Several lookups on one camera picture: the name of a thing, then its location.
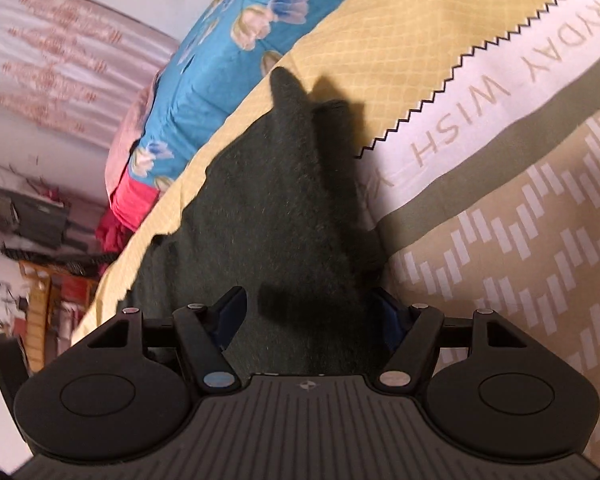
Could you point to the wooden cabinet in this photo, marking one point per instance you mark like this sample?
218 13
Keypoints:
55 305

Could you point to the black bag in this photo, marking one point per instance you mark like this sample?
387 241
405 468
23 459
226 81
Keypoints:
27 217

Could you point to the dark curved object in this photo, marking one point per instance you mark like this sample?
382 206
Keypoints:
5 365

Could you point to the pink printed curtain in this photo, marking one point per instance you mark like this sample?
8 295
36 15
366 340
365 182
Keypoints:
65 55

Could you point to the pink red pillow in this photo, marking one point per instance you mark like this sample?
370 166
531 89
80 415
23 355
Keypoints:
130 180

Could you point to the pink clothes pile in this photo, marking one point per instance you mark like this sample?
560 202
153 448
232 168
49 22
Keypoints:
112 232

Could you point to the blue floral pillow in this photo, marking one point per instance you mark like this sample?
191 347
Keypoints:
205 85

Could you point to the dark green knit sweater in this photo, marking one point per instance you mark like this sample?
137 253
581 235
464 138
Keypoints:
270 200

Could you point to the patterned bed sheet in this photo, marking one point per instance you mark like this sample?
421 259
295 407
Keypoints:
505 160

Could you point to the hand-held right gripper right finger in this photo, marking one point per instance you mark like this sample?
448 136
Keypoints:
387 321

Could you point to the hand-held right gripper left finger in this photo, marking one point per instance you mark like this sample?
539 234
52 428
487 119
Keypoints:
231 316

